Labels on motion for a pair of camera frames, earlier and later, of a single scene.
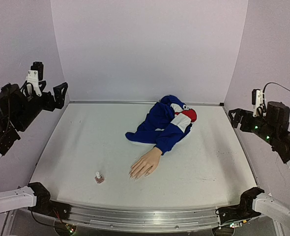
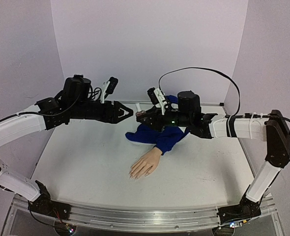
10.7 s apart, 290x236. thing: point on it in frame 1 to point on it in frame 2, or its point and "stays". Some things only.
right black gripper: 244,121 to 149,118
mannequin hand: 147,164 stays
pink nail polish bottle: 99,180 to 141,114
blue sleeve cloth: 165,124 stays
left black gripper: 52,104 to 112,119
